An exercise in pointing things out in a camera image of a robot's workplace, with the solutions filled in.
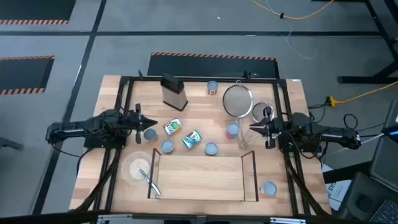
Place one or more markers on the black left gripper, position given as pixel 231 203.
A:
pixel 138 124

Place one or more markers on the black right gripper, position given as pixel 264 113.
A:
pixel 269 137

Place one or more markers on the mandarin oranges can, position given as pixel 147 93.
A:
pixel 150 134

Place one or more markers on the mixed fruit can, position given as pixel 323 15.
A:
pixel 172 126

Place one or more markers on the chicken soup can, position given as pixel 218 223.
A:
pixel 232 130

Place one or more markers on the pineapple rings can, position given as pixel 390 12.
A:
pixel 167 147

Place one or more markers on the mixed vegetables can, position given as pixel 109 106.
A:
pixel 192 139

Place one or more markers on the teal tuna fish can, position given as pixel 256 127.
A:
pixel 211 149

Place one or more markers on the diced tomato can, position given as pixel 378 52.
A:
pixel 212 88

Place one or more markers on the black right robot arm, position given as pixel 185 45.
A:
pixel 335 133

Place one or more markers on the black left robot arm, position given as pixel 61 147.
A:
pixel 77 127

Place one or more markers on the small metal mesh strainer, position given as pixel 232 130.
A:
pixel 258 112

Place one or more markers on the large metal mesh sieve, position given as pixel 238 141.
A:
pixel 237 101

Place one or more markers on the metal box grater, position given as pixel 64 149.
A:
pixel 174 96

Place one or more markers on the beige grain heap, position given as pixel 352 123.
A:
pixel 138 166

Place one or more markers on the clear bowl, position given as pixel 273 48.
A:
pixel 129 165

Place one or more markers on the metal tongs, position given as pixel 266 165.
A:
pixel 149 182

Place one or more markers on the black hazard-striped floor mat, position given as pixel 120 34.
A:
pixel 211 67
pixel 21 74
pixel 34 9

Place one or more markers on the white printed paper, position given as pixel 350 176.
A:
pixel 337 189

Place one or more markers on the dark grey monitor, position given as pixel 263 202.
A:
pixel 385 161

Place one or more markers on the black device with blue light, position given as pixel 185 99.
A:
pixel 392 130

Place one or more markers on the black keyboard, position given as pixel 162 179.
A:
pixel 387 214

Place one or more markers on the silver metal bracket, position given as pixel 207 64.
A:
pixel 115 218
pixel 287 220

